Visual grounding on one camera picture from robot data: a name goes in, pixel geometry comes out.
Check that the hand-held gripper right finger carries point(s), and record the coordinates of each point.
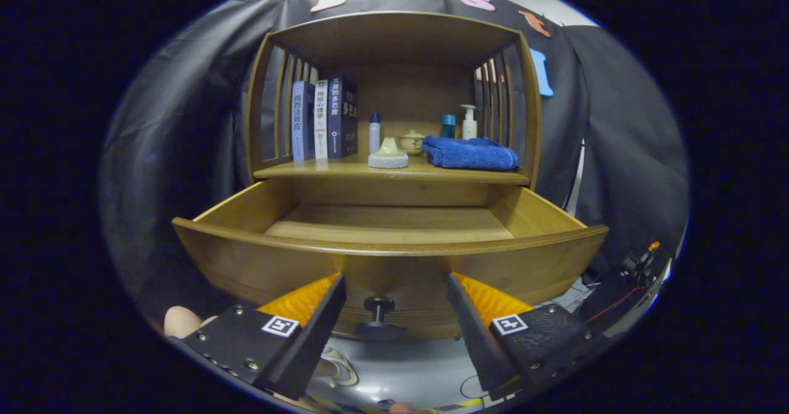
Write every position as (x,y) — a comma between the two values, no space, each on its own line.
(481,346)

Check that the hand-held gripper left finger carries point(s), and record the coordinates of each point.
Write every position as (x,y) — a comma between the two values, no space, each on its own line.
(311,346)

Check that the black drawer knob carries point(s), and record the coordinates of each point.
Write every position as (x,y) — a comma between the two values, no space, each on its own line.
(378,306)

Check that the wooden drawer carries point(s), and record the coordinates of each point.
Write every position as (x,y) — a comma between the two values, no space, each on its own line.
(394,223)

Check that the cream brush with white base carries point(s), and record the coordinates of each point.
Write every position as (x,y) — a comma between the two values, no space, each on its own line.
(388,155)

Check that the wooden countertop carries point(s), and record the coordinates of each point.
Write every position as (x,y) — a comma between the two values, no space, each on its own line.
(351,169)

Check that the wooden cabinet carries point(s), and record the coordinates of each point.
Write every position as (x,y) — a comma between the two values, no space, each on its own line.
(407,87)

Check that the black and orange tool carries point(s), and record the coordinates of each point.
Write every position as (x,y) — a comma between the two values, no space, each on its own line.
(644,257)

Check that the blue folded towel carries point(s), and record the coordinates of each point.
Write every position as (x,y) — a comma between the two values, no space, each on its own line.
(471,154)

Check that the beige lidded teacup with saucer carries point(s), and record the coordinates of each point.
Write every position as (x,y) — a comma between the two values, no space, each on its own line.
(414,143)

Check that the white pump bottle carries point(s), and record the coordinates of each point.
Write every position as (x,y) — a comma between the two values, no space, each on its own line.
(469,127)

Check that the white bottle with blue cap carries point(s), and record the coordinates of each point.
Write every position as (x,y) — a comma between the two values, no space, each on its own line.
(374,135)

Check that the teal bottle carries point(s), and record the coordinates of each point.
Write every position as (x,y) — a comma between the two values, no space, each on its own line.
(449,124)

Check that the light blue book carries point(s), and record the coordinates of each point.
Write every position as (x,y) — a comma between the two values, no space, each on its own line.
(301,121)

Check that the white book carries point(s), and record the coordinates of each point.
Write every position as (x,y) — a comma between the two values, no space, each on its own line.
(320,118)

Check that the dark blue book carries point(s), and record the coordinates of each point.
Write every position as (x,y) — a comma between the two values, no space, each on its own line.
(345,118)

